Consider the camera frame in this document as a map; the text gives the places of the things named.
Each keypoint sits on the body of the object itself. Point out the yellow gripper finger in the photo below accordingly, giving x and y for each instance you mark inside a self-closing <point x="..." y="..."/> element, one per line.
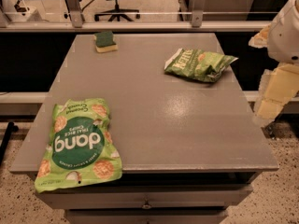
<point x="276" y="89"/>
<point x="260" y="40"/>

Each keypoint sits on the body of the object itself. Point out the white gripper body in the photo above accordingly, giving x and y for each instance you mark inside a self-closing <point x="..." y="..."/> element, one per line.
<point x="286" y="37"/>

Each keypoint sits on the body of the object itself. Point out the green and yellow sponge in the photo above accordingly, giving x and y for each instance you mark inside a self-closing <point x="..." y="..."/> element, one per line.
<point x="104" y="42"/>

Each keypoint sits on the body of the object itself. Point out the green jalapeno kettle chip bag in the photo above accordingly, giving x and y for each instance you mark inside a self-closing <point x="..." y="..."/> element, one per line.
<point x="197" y="64"/>

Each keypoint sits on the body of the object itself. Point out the green dang rice chips bag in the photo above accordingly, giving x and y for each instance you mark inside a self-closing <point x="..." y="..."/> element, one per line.
<point x="80" y="151"/>

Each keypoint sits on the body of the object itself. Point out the grey drawer cabinet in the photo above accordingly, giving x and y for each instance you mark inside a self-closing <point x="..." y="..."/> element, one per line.
<point x="191" y="149"/>

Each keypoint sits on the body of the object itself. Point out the metal drawer knob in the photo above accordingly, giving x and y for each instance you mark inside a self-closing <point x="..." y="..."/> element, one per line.
<point x="146" y="205"/>

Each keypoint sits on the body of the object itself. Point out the black pole on floor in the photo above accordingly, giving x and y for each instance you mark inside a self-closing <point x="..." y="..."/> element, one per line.
<point x="11" y="127"/>

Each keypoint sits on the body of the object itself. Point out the grey metal frame rail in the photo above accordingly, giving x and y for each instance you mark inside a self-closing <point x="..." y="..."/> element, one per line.
<point x="84" y="16"/>

